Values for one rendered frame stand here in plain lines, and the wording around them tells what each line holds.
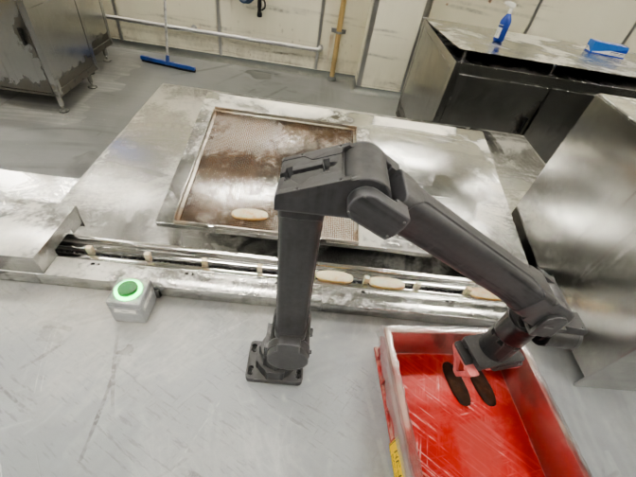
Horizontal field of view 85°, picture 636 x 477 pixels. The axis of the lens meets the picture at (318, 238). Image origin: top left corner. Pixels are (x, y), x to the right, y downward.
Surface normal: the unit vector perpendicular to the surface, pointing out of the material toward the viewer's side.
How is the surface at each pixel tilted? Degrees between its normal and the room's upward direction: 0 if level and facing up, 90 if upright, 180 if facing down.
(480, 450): 0
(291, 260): 90
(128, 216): 0
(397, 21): 90
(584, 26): 90
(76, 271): 0
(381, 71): 90
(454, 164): 10
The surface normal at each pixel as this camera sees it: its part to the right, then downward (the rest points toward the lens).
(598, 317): -0.99, -0.11
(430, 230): -0.02, 0.68
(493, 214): 0.13, -0.56
